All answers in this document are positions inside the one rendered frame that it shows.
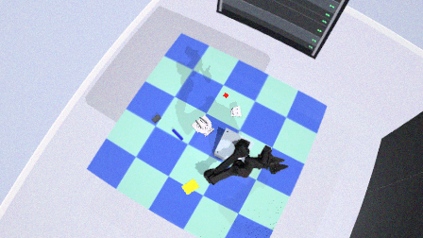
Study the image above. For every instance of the yellow flat block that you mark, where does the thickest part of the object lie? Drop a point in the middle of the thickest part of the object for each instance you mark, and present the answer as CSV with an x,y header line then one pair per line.
x,y
190,186

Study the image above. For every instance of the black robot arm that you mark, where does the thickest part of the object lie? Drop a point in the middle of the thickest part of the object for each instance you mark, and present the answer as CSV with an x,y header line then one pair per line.
x,y
238,168

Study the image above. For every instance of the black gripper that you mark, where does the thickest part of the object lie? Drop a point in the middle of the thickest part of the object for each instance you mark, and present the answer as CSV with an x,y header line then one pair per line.
x,y
269,160

